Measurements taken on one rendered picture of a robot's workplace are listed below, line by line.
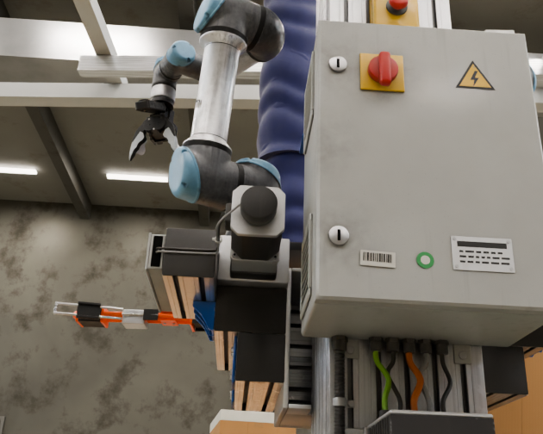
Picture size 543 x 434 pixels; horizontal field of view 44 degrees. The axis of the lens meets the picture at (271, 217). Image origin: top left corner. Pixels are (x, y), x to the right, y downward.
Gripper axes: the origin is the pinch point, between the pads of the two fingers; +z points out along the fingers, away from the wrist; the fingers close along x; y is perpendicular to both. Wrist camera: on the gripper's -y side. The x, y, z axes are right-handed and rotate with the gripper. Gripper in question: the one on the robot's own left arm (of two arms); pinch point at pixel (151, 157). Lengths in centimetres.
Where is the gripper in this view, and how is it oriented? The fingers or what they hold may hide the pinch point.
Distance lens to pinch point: 198.0
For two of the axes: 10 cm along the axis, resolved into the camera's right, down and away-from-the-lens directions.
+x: -9.5, 1.0, 3.0
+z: -0.4, 9.1, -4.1
